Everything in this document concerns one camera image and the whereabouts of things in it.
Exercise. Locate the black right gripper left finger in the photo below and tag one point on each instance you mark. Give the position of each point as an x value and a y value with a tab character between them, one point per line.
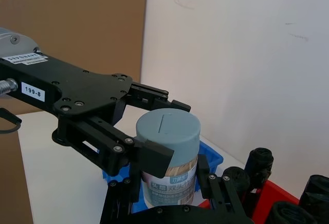
118	203

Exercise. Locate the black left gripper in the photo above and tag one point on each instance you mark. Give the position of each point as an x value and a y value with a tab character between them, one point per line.
77	88

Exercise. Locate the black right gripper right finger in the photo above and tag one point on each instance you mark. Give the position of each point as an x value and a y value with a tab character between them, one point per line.
221	193

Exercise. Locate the toothpick jar with grey lid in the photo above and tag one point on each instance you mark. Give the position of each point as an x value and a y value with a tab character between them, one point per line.
167	129

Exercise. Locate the black bag roll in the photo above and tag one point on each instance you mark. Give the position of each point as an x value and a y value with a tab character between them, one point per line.
317	193
237	179
290	213
259	158

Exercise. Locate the blue plastic bin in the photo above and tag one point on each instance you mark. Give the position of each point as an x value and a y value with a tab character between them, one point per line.
211	157

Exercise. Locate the red plastic bin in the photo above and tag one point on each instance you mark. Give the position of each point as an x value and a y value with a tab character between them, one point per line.
278	190

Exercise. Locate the brown cardboard board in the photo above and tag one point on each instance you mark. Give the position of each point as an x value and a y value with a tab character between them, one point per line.
77	16

